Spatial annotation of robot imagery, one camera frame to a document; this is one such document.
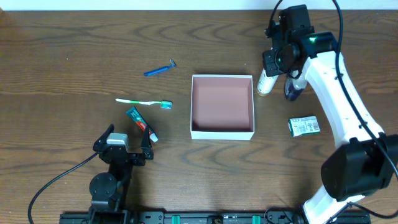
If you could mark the green and red toothpaste tube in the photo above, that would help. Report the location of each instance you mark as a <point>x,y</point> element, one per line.
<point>141,122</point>

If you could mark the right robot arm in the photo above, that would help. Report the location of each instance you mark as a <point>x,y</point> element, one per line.
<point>365,159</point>

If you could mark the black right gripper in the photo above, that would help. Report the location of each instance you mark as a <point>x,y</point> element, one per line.
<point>272,62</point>

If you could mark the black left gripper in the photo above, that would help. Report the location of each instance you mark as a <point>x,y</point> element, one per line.
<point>125,156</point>

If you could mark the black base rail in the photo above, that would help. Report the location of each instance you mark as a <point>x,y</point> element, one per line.
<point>271,216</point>

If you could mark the clear and blue pump bottle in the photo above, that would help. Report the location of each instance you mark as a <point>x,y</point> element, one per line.
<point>294,86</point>

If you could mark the white Pantene tube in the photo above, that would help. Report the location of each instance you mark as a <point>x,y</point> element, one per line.
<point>265,83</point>

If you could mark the green and white soap box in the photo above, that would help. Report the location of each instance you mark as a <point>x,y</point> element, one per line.
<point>303,126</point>

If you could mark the white box with pink interior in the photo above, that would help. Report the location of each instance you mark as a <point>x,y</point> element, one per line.
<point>222,107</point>

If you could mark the green and white toothbrush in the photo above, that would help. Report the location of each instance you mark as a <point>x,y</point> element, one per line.
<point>163,104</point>

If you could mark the blue disposable razor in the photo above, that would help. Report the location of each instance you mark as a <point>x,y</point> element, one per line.
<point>161,69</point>

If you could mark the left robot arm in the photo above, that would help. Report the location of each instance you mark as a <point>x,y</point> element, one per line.
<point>109,189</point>

